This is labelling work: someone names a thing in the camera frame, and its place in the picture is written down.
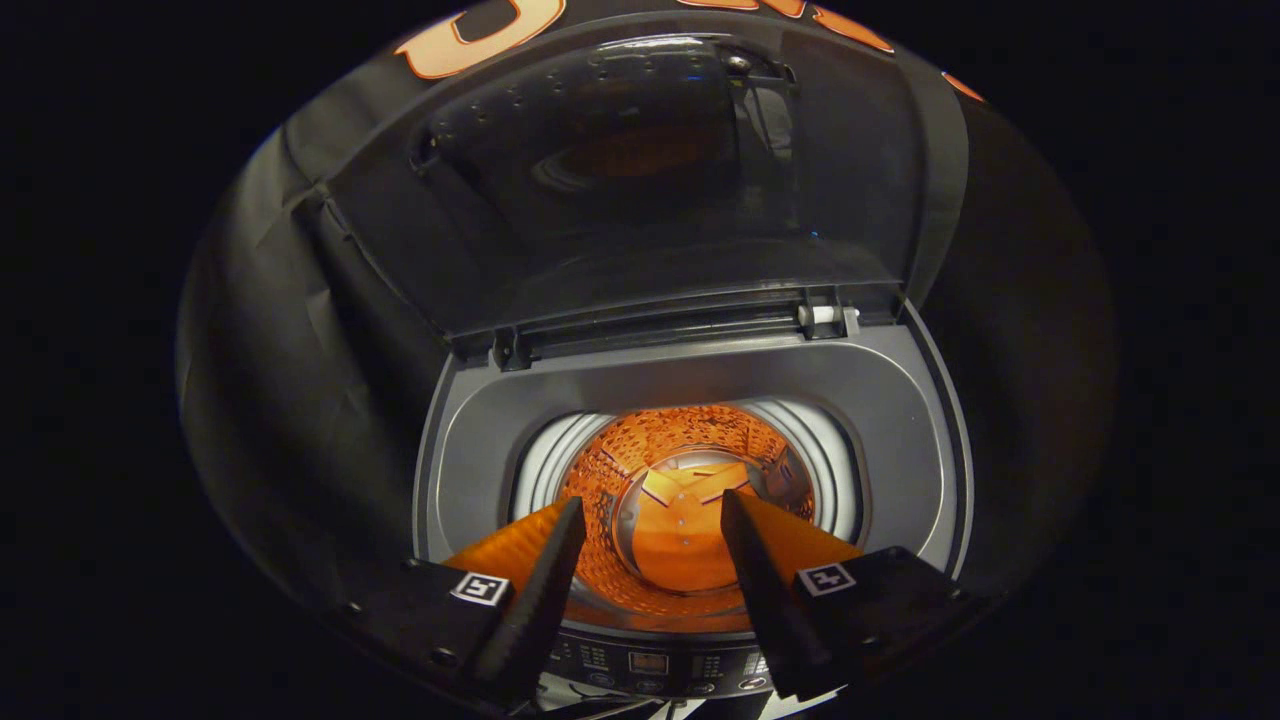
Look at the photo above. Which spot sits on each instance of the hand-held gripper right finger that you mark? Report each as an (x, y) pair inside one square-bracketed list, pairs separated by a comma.
[(765, 600)]

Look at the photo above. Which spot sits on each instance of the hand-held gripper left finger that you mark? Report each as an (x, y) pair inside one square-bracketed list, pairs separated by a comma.
[(540, 600)]

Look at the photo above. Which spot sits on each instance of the yellow polo shirt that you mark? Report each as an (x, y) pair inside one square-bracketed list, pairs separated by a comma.
[(680, 540)]

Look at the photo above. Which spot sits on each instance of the transparent washing machine lid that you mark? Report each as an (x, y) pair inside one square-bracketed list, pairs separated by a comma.
[(620, 230)]

